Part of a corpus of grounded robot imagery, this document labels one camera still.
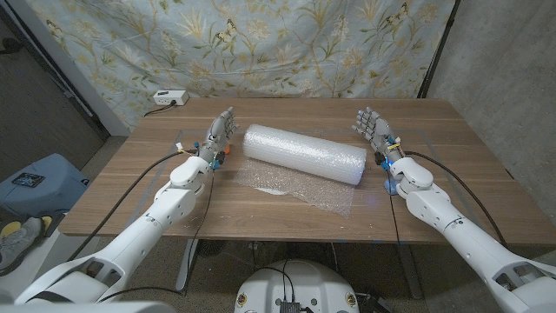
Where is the clear bubble wrap roll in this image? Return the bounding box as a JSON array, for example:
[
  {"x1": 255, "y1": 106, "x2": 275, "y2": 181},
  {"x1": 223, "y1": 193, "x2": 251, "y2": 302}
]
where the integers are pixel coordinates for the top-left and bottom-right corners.
[{"x1": 233, "y1": 123, "x2": 368, "y2": 218}]

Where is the black shoe yellow insole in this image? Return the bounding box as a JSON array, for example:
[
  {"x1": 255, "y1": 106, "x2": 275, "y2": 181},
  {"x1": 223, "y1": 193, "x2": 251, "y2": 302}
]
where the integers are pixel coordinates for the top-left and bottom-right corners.
[
  {"x1": 0, "y1": 219, "x2": 23, "y2": 240},
  {"x1": 41, "y1": 212, "x2": 66, "y2": 231}
]

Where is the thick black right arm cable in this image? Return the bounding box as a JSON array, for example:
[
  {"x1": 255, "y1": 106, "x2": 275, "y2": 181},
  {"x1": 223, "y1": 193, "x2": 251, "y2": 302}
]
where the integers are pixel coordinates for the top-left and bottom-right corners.
[{"x1": 403, "y1": 150, "x2": 508, "y2": 250}]

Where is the blue plastic bin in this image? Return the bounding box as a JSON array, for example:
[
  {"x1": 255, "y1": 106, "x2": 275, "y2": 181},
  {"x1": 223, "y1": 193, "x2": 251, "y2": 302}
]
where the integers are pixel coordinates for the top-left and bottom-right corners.
[{"x1": 0, "y1": 152, "x2": 90, "y2": 218}]

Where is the black power strip cord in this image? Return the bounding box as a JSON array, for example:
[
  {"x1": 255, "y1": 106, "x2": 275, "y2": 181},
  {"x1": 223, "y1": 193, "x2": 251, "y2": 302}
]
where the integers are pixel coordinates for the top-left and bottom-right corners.
[{"x1": 143, "y1": 100, "x2": 177, "y2": 117}]

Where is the black torso cable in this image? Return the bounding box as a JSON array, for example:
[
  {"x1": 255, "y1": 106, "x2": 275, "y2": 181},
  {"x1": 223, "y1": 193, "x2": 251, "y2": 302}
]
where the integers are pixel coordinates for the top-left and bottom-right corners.
[{"x1": 260, "y1": 259, "x2": 297, "y2": 302}]

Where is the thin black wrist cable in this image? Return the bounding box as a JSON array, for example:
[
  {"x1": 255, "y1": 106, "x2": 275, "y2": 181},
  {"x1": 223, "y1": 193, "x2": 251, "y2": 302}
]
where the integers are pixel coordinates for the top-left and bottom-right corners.
[
  {"x1": 388, "y1": 193, "x2": 401, "y2": 244},
  {"x1": 97, "y1": 170, "x2": 216, "y2": 303}
]

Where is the floral printed backdrop cloth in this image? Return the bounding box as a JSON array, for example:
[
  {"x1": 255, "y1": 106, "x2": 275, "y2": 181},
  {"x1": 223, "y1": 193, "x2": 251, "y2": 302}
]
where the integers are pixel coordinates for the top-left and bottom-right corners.
[{"x1": 25, "y1": 0, "x2": 456, "y2": 131}]

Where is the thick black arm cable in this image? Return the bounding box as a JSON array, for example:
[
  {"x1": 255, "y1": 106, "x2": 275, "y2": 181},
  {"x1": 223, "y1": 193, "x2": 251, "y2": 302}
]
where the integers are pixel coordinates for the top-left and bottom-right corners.
[
  {"x1": 403, "y1": 150, "x2": 508, "y2": 250},
  {"x1": 67, "y1": 149, "x2": 199, "y2": 262}
]

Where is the white power strip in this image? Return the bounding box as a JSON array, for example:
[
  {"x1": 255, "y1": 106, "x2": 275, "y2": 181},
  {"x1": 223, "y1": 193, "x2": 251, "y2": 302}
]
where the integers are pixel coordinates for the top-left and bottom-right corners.
[{"x1": 152, "y1": 90, "x2": 190, "y2": 107}]

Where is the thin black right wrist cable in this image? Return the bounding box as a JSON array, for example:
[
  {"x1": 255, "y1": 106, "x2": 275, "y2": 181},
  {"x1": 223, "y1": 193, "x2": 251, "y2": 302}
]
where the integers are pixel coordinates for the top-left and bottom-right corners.
[{"x1": 388, "y1": 193, "x2": 401, "y2": 244}]

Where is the white table leg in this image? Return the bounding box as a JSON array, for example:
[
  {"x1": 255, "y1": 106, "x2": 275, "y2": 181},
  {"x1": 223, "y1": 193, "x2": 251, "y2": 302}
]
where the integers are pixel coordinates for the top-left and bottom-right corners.
[
  {"x1": 395, "y1": 243, "x2": 425, "y2": 300},
  {"x1": 175, "y1": 238, "x2": 199, "y2": 291}
]

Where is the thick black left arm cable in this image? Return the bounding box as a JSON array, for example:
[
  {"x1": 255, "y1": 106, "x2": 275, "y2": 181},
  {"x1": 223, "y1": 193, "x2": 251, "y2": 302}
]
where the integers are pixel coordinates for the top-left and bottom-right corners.
[{"x1": 67, "y1": 149, "x2": 199, "y2": 262}]

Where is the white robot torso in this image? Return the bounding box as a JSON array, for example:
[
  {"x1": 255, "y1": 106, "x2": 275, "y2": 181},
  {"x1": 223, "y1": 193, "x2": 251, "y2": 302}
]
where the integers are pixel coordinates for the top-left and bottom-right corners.
[{"x1": 234, "y1": 259, "x2": 361, "y2": 313}]

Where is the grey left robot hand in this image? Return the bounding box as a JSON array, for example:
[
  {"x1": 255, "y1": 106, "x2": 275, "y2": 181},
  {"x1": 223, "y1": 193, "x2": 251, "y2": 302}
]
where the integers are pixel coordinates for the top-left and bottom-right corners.
[{"x1": 197, "y1": 106, "x2": 240, "y2": 169}]

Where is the black backdrop stand pole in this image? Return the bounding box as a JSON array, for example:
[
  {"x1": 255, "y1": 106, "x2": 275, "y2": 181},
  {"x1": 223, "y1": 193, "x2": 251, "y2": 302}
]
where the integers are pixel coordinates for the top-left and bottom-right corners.
[{"x1": 416, "y1": 0, "x2": 461, "y2": 99}]

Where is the grey sneaker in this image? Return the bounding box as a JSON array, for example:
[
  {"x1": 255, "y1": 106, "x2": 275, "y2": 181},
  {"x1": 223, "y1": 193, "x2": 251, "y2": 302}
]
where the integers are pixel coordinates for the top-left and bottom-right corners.
[{"x1": 0, "y1": 216, "x2": 47, "y2": 277}]

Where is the thin black left wrist cable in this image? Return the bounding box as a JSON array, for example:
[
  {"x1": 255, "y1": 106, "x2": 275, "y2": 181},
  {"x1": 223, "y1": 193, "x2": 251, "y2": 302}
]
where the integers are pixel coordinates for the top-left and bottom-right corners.
[{"x1": 97, "y1": 170, "x2": 216, "y2": 303}]

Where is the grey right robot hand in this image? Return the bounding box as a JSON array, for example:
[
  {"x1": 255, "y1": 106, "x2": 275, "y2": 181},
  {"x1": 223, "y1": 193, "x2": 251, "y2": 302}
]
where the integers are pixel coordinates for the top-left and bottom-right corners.
[{"x1": 351, "y1": 106, "x2": 407, "y2": 165}]

